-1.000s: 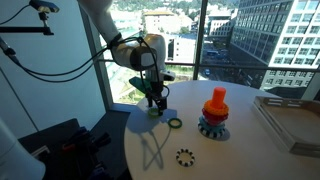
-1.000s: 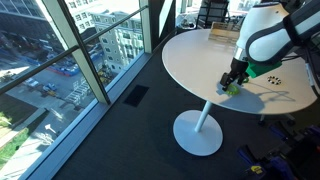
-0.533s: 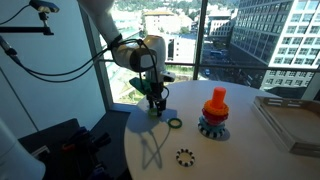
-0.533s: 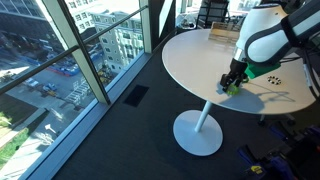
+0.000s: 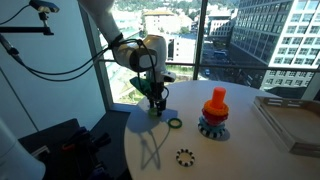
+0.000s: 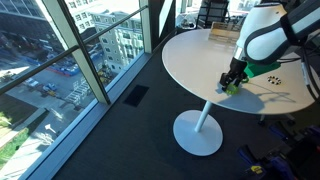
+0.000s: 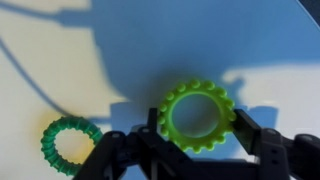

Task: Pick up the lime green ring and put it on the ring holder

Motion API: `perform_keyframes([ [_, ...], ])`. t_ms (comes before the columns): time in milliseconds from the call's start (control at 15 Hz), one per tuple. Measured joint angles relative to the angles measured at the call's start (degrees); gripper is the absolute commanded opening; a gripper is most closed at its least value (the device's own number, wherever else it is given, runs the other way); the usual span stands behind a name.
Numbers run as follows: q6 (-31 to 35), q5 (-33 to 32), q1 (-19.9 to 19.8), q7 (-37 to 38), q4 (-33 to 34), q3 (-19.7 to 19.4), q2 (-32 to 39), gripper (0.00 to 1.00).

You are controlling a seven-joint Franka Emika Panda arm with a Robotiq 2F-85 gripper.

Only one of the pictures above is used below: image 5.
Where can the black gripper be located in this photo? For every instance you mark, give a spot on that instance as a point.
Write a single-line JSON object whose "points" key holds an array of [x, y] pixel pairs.
{"points": [[157, 90]]}

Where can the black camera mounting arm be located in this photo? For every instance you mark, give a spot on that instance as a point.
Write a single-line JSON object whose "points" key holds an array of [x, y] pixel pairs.
{"points": [[20, 29]]}

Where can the dark window handrail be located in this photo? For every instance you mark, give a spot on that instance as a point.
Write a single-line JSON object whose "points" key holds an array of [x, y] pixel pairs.
{"points": [[233, 66]]}

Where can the wide pale window mullion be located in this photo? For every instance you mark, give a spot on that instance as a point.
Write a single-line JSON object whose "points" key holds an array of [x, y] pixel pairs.
{"points": [[101, 85]]}

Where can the blue bar clamp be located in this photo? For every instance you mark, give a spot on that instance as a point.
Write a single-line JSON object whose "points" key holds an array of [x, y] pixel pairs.
{"points": [[78, 135], [98, 173]]}

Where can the pale wooden tray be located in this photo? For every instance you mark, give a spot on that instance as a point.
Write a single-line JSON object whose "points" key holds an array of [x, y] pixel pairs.
{"points": [[293, 123]]}

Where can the black robot cart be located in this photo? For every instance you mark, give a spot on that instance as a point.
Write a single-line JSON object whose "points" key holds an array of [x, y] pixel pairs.
{"points": [[56, 133]]}

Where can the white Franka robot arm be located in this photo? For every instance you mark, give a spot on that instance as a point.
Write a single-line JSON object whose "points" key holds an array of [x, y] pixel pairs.
{"points": [[100, 16]]}

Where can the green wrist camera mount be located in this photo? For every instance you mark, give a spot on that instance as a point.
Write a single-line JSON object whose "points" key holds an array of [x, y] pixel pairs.
{"points": [[138, 85]]}

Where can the white rounded housing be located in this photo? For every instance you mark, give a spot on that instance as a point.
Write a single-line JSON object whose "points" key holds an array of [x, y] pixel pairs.
{"points": [[16, 160]]}

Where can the narrow window mullion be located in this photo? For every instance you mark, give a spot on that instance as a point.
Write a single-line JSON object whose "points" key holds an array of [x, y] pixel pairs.
{"points": [[199, 50]]}

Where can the grey stereo camera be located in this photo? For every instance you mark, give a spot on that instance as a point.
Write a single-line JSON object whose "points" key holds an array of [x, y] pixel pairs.
{"points": [[45, 6]]}

